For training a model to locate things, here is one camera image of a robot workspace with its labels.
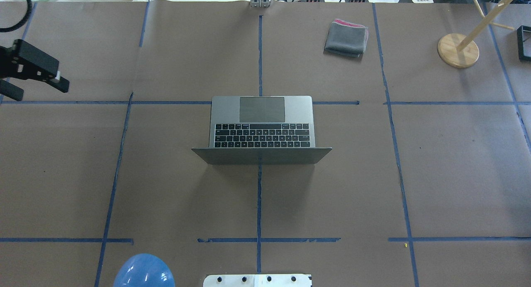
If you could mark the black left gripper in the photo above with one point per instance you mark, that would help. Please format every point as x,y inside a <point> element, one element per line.
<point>25,72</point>

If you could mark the grey laptop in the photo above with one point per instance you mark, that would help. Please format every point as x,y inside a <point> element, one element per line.
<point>270,130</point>

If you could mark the blue desk lamp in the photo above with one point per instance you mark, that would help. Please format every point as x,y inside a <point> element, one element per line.
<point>144,270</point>

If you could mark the folded grey cloth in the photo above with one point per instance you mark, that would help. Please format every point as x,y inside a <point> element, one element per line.
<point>346,38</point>

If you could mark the wooden stand with round base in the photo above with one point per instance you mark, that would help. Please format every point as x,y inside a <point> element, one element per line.
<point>461,51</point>

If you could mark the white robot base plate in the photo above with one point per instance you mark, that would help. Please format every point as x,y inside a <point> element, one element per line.
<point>258,280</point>

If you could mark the black frame at table edge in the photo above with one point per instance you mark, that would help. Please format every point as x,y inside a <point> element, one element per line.
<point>523,41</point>

